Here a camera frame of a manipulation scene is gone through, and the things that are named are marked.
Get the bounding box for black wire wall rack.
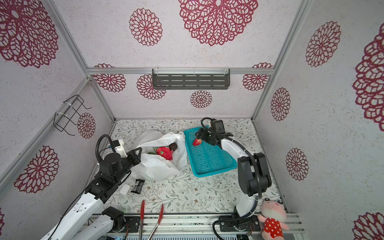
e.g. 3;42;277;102
53;95;91;136

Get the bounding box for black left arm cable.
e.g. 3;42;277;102
44;134;133;240

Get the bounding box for red dragon fruit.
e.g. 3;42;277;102
156;147;174;161

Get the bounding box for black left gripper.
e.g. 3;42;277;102
114;147;142;184

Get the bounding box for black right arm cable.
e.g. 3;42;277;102
200;117;263;240

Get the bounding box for teal plastic basket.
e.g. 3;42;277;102
184;128;237;178

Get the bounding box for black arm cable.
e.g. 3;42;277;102
44;134;133;240
200;117;263;240

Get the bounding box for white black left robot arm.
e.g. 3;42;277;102
42;147;142;240

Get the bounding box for dark purple fruit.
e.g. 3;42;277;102
169;143;178;152

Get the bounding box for black snack packet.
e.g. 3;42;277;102
131;179;145;195

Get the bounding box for dark grey wall shelf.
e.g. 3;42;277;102
152;69;231;90

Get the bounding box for pink plush toy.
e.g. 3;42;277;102
258;198;290;240

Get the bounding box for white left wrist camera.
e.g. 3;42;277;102
111;139;128;158

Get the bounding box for red handled tongs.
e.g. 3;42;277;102
137;199;165;240

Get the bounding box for white earbuds case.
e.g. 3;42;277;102
120;184;131;195

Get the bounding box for white plastic bag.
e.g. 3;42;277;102
132;130;187;181

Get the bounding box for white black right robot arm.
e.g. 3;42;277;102
195;117;272;219

